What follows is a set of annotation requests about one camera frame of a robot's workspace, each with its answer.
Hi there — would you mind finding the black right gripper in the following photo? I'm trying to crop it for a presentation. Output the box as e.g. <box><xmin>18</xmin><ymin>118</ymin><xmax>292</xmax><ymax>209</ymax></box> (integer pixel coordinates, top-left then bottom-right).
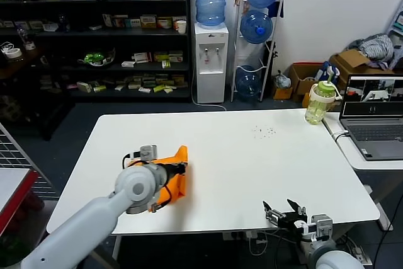
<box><xmin>263</xmin><ymin>198</ymin><xmax>315</xmax><ymax>235</ymax></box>

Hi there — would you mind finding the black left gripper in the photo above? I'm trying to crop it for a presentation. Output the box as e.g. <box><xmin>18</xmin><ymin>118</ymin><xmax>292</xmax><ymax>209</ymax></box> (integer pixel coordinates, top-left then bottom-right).
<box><xmin>163</xmin><ymin>161</ymin><xmax>189</xmax><ymax>177</ymax></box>

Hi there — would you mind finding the orange t-shirt with white print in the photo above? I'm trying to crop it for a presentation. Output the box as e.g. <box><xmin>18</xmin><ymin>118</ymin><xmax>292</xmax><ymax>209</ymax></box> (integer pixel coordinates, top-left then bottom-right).
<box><xmin>125</xmin><ymin>145</ymin><xmax>190</xmax><ymax>210</ymax></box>

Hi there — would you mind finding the grey clothes pile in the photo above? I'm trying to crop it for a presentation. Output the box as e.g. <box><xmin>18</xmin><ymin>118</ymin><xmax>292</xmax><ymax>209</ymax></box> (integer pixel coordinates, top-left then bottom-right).
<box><xmin>355</xmin><ymin>33</ymin><xmax>396</xmax><ymax>62</ymax></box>

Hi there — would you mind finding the white power strip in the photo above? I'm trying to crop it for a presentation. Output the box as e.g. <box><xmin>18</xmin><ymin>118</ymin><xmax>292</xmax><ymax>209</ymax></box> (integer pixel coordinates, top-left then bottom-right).
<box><xmin>222</xmin><ymin>231</ymin><xmax>262</xmax><ymax>241</ymax></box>

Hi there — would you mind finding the white water dispenser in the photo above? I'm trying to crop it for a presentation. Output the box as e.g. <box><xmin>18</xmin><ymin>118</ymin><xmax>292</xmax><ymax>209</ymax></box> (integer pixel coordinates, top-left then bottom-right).
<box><xmin>193</xmin><ymin>22</ymin><xmax>230</xmax><ymax>105</ymax></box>

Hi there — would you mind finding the green lidded drink bottle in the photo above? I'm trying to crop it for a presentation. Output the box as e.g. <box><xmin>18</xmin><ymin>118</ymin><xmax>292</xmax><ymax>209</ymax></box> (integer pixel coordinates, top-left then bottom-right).
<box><xmin>304</xmin><ymin>69</ymin><xmax>343</xmax><ymax>125</ymax></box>

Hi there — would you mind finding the white red medicine box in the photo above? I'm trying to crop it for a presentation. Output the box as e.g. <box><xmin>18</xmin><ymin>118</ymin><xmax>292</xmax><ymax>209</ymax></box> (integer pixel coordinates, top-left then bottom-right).
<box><xmin>131</xmin><ymin>51</ymin><xmax>152</xmax><ymax>64</ymax></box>

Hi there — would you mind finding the grey laptop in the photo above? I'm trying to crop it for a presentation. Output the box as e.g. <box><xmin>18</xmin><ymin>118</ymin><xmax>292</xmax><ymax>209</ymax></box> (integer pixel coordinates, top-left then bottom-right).
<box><xmin>339</xmin><ymin>74</ymin><xmax>403</xmax><ymax>161</ymax></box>

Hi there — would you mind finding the small yellow carton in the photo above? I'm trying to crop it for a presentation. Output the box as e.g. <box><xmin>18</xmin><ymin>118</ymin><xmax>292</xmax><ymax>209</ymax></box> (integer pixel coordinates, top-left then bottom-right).
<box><xmin>271</xmin><ymin>86</ymin><xmax>293</xmax><ymax>101</ymax></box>

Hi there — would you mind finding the white metal jug rack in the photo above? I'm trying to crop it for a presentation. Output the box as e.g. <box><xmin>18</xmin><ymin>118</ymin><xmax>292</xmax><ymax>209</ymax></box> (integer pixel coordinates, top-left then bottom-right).
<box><xmin>230</xmin><ymin>0</ymin><xmax>285</xmax><ymax>103</ymax></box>

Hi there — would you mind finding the grey plastic bag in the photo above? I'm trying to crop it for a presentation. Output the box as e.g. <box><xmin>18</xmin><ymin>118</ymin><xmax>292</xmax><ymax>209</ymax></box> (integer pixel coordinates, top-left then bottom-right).
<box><xmin>273</xmin><ymin>72</ymin><xmax>292</xmax><ymax>89</ymax></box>

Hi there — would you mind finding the brown cardboard box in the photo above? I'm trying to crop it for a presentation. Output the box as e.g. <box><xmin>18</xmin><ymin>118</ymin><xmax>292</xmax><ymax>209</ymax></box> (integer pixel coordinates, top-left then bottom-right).
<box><xmin>288</xmin><ymin>62</ymin><xmax>325</xmax><ymax>103</ymax></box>

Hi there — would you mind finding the bowl of green fruit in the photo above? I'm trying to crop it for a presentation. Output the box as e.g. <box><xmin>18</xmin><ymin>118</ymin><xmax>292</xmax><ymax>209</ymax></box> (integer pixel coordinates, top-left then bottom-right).
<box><xmin>77</xmin><ymin>47</ymin><xmax>116</xmax><ymax>69</ymax></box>

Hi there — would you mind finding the blue white bag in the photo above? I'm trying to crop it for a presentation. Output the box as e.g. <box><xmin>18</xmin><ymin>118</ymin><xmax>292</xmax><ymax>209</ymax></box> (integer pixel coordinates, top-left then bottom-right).
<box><xmin>315</xmin><ymin>62</ymin><xmax>341</xmax><ymax>86</ymax></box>

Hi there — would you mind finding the white orange medicine box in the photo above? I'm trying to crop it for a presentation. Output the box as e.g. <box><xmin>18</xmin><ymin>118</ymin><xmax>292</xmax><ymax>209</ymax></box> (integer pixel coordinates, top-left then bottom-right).
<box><xmin>156</xmin><ymin>16</ymin><xmax>173</xmax><ymax>30</ymax></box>

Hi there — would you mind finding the yellow white medicine box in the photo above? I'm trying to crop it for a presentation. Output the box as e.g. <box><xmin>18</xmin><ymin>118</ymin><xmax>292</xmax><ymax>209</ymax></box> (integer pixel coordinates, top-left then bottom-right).
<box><xmin>140</xmin><ymin>14</ymin><xmax>157</xmax><ymax>29</ymax></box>

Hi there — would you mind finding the black shelving unit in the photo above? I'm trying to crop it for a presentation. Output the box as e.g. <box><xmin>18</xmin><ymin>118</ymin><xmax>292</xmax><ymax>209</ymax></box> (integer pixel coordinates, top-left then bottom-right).
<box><xmin>0</xmin><ymin>0</ymin><xmax>192</xmax><ymax>103</ymax></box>

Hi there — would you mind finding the orange picture medicine box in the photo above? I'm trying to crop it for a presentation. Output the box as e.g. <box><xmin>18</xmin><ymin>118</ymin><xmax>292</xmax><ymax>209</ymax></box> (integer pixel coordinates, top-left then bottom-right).
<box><xmin>112</xmin><ymin>14</ymin><xmax>128</xmax><ymax>28</ymax></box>

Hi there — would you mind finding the large open cardboard box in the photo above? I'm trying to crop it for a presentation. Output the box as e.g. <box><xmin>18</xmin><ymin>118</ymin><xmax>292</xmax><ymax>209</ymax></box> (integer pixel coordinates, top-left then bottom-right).
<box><xmin>329</xmin><ymin>49</ymin><xmax>397</xmax><ymax>78</ymax></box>

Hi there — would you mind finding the blue water jug with label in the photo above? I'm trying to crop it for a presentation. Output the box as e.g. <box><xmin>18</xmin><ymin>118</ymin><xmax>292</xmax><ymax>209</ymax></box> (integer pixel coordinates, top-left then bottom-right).
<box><xmin>194</xmin><ymin>0</ymin><xmax>228</xmax><ymax>29</ymax></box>

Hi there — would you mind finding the red edged white platform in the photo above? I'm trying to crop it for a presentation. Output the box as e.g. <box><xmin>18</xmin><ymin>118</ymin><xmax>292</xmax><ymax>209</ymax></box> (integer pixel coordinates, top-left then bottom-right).
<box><xmin>0</xmin><ymin>166</ymin><xmax>39</xmax><ymax>235</ymax></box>

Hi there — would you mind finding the dark wooden side table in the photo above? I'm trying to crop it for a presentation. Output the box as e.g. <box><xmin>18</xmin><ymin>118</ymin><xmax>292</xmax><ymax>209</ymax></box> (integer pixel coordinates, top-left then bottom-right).
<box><xmin>0</xmin><ymin>43</ymin><xmax>76</xmax><ymax>142</ymax></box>

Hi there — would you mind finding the white tape roll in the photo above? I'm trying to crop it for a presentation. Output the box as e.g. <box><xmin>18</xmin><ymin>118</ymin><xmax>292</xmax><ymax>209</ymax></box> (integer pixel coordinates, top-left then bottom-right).
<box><xmin>1</xmin><ymin>41</ymin><xmax>23</xmax><ymax>61</ymax></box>

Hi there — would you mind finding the pale plastic stool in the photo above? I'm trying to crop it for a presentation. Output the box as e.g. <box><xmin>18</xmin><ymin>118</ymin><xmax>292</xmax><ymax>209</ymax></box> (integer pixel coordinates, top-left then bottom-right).
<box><xmin>387</xmin><ymin>10</ymin><xmax>403</xmax><ymax>50</ymax></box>

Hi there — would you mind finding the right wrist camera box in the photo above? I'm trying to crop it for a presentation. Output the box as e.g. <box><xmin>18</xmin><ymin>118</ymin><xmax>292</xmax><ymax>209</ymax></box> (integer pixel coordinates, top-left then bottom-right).
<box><xmin>310</xmin><ymin>214</ymin><xmax>334</xmax><ymax>239</ymax></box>

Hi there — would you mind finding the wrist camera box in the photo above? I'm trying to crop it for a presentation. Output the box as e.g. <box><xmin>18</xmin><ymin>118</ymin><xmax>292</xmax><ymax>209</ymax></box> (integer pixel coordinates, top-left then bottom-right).
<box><xmin>310</xmin><ymin>214</ymin><xmax>334</xmax><ymax>239</ymax></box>
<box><xmin>139</xmin><ymin>144</ymin><xmax>157</xmax><ymax>161</ymax></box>

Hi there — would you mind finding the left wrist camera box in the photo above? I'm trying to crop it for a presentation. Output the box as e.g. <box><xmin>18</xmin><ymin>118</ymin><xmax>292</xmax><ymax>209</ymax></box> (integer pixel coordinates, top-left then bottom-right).
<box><xmin>139</xmin><ymin>144</ymin><xmax>157</xmax><ymax>161</ymax></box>

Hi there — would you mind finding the white cable under table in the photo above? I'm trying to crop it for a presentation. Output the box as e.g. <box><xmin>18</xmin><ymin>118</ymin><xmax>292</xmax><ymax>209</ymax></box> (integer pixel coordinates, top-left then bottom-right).
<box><xmin>248</xmin><ymin>236</ymin><xmax>278</xmax><ymax>256</ymax></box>

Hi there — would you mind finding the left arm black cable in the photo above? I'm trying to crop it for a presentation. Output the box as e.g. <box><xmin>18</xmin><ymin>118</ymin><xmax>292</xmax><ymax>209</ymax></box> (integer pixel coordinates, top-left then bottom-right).
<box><xmin>122</xmin><ymin>152</ymin><xmax>173</xmax><ymax>214</ymax></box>

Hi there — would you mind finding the white dispenser power cord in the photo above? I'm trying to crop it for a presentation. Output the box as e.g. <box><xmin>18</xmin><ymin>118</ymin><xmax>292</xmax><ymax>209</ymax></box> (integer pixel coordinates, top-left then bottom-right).
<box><xmin>191</xmin><ymin>70</ymin><xmax>227</xmax><ymax>113</ymax></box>

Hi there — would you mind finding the white laptop charger cable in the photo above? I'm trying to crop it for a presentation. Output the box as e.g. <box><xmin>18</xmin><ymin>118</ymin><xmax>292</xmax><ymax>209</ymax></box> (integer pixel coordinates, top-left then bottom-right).
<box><xmin>332</xmin><ymin>129</ymin><xmax>350</xmax><ymax>142</ymax></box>

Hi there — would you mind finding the white wire mesh panel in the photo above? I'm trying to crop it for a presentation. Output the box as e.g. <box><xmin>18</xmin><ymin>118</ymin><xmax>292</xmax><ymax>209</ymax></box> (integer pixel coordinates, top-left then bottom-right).
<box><xmin>0</xmin><ymin>120</ymin><xmax>60</xmax><ymax>199</ymax></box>

